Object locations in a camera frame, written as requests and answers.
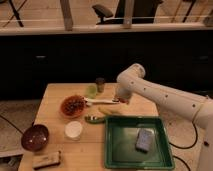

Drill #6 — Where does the black cable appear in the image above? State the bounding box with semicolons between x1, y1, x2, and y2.
168;123;199;150

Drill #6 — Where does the white paper cup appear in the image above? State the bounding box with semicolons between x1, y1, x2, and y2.
64;121;83;140

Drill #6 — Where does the small dark jar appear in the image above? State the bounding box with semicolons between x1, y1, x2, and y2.
95;77;105;93

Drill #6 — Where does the wooden block brush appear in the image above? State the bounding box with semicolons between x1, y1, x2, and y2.
32;151;61;170

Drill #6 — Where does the green plastic tray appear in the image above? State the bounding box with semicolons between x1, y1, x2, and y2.
104;116;175;171

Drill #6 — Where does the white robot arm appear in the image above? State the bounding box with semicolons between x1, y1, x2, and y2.
115;63;213;171

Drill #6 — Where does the green handled peeler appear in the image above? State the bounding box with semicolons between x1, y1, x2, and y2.
85;115;105;124

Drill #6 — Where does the light green cup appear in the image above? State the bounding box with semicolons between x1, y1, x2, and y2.
85;85;97;99

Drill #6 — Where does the dark brown bowl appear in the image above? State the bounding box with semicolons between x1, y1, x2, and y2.
21;124;49;152

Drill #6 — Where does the small red apple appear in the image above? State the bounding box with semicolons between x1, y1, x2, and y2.
118;98;127;103

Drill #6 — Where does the black office chair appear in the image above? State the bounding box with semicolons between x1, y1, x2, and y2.
92;0;162;25

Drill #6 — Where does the orange bowl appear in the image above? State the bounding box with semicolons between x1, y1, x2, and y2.
60;95;86;119

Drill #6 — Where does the white handled utensil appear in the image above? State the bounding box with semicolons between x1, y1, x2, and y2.
84;97;119;105

